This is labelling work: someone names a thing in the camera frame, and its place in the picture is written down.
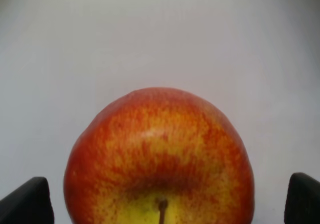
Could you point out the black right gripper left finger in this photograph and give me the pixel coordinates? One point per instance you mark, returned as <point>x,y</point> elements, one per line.
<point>30,203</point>

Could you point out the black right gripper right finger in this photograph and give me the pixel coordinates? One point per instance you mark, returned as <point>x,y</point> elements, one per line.
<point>303,200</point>

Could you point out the red apple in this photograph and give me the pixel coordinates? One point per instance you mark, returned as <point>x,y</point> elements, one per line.
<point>159,156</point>

